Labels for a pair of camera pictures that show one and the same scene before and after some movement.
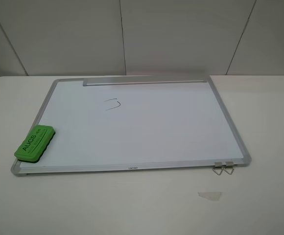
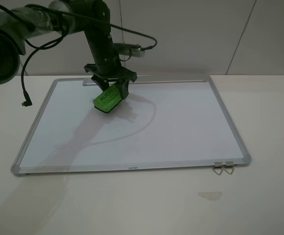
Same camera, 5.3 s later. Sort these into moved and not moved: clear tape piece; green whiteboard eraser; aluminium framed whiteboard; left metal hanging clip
Moved: green whiteboard eraser
Not moved: aluminium framed whiteboard; clear tape piece; left metal hanging clip
